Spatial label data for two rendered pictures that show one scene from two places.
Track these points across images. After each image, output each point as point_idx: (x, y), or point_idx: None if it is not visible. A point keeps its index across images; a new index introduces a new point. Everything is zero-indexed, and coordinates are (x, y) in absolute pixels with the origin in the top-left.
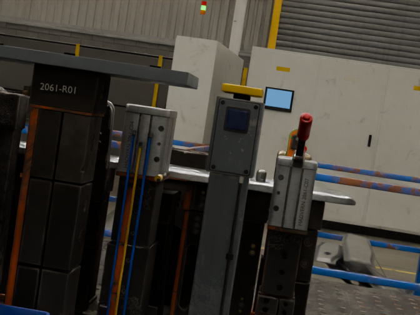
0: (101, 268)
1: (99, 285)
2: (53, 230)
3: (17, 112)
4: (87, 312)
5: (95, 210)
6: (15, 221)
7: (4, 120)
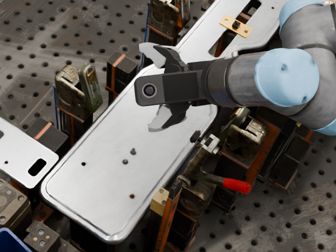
0: (146, 1)
1: (197, 20)
2: None
3: None
4: (268, 49)
5: None
6: (256, 52)
7: None
